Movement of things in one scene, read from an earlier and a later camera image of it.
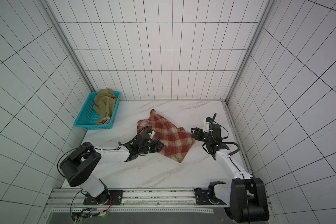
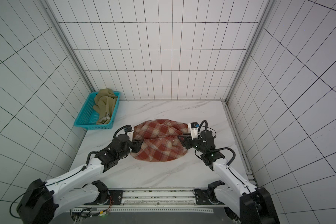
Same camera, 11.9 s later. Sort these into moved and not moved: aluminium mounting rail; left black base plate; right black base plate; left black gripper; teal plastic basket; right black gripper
Moved: right black gripper; left black gripper
Not moved: aluminium mounting rail; right black base plate; left black base plate; teal plastic basket
